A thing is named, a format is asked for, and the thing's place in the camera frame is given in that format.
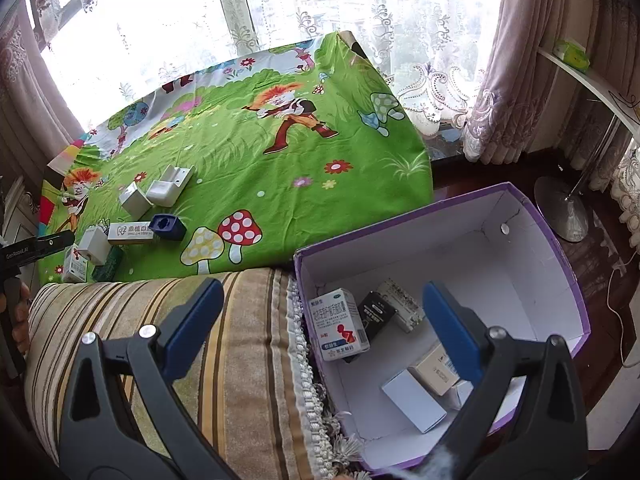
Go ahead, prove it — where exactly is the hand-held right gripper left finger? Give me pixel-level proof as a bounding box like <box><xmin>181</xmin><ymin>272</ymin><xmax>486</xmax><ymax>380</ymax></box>
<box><xmin>59</xmin><ymin>276</ymin><xmax>241</xmax><ymax>480</ymax></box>

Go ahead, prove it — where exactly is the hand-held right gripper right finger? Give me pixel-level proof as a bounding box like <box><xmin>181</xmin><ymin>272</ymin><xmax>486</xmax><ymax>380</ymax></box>
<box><xmin>419</xmin><ymin>280</ymin><xmax>592</xmax><ymax>480</ymax></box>

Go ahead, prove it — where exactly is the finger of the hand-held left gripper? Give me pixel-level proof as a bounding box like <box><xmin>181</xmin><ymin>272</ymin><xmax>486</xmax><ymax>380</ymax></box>
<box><xmin>37</xmin><ymin>231</ymin><xmax>76</xmax><ymax>256</ymax></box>

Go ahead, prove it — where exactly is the white and blue barcode box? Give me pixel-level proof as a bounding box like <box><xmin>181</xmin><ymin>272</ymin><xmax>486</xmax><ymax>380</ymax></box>
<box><xmin>61</xmin><ymin>244</ymin><xmax>93</xmax><ymax>283</ymax></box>

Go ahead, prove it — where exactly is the white rounded square box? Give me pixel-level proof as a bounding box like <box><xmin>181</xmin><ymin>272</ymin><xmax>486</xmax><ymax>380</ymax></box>
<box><xmin>80</xmin><ymin>226</ymin><xmax>112</xmax><ymax>265</ymax></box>

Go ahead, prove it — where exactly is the large beige box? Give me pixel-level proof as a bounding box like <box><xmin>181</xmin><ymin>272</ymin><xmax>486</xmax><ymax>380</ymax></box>
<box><xmin>406</xmin><ymin>342</ymin><xmax>463</xmax><ymax>397</ymax></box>

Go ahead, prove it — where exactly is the white labelled box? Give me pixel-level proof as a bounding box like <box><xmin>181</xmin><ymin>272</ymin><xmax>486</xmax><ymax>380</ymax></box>
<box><xmin>377</xmin><ymin>280</ymin><xmax>426</xmax><ymax>333</ymax></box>

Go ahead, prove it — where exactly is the dark green box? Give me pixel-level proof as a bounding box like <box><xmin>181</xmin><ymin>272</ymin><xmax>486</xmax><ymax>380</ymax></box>
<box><xmin>91</xmin><ymin>247</ymin><xmax>124</xmax><ymax>282</ymax></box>

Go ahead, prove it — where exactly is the black box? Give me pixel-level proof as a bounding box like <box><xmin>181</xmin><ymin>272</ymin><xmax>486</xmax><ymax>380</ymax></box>
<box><xmin>357</xmin><ymin>290</ymin><xmax>398</xmax><ymax>356</ymax></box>

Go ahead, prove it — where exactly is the purple cardboard box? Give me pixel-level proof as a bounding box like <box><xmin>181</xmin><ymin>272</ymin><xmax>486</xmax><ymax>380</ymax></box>
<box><xmin>292</xmin><ymin>182</ymin><xmax>592</xmax><ymax>476</ymax></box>

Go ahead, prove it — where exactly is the long orange and white box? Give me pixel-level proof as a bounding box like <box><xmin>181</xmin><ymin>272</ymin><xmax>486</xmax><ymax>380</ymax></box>
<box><xmin>107</xmin><ymin>220</ymin><xmax>163</xmax><ymax>246</ymax></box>

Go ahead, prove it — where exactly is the large grey white box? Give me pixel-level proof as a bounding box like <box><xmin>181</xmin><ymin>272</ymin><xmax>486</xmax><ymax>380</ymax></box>
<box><xmin>381</xmin><ymin>369</ymin><xmax>448</xmax><ymax>434</ymax></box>

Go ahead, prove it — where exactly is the small blue plastic case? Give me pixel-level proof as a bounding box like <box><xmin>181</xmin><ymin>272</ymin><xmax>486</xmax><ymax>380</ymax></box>
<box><xmin>149</xmin><ymin>214</ymin><xmax>187</xmax><ymax>242</ymax></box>

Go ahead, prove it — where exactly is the white medicine box red figure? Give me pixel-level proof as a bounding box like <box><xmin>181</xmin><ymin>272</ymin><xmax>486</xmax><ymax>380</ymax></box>
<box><xmin>309</xmin><ymin>287</ymin><xmax>371</xmax><ymax>362</ymax></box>

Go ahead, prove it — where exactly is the person's left hand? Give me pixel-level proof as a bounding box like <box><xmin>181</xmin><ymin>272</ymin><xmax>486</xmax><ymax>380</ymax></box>
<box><xmin>10</xmin><ymin>282</ymin><xmax>30</xmax><ymax>356</ymax></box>

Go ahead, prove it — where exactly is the cream carved nightstand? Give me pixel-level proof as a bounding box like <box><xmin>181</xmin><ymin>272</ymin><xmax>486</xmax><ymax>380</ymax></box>
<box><xmin>0</xmin><ymin>175</ymin><xmax>43</xmax><ymax>241</ymax></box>

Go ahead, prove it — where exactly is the striped beige towel blanket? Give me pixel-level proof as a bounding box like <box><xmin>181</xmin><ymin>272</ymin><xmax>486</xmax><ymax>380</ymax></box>
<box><xmin>22</xmin><ymin>265</ymin><xmax>371</xmax><ymax>480</ymax></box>

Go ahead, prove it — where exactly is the small white cube box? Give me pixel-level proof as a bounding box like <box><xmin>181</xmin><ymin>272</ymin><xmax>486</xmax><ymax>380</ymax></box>
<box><xmin>118</xmin><ymin>181</ymin><xmax>153</xmax><ymax>217</ymax></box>

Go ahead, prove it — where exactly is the white open box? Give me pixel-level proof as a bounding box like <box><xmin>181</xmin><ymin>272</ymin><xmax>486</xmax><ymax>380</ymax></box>
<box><xmin>146</xmin><ymin>162</ymin><xmax>195</xmax><ymax>208</ymax></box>

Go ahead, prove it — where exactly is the pink heavy curtain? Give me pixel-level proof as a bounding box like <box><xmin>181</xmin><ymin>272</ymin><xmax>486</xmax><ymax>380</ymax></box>
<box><xmin>460</xmin><ymin>0</ymin><xmax>566</xmax><ymax>163</ymax></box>
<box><xmin>0</xmin><ymin>10</ymin><xmax>81</xmax><ymax>176</ymax></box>

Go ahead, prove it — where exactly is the cartoon printed green cloth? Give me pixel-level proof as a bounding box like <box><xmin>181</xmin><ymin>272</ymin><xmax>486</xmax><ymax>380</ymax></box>
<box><xmin>37</xmin><ymin>30</ymin><xmax>433</xmax><ymax>283</ymax></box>

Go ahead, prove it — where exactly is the green tissue pack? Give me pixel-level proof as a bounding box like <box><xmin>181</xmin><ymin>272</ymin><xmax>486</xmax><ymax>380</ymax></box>
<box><xmin>552</xmin><ymin>39</ymin><xmax>592</xmax><ymax>72</ymax></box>

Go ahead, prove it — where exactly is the white lace curtain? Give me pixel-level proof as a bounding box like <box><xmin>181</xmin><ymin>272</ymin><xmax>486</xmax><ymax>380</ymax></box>
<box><xmin>30</xmin><ymin>0</ymin><xmax>506</xmax><ymax>136</ymax></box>

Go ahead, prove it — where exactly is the white cable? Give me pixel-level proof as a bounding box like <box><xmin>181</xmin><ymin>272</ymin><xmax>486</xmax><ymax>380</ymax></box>
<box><xmin>597</xmin><ymin>260</ymin><xmax>640</xmax><ymax>371</ymax></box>

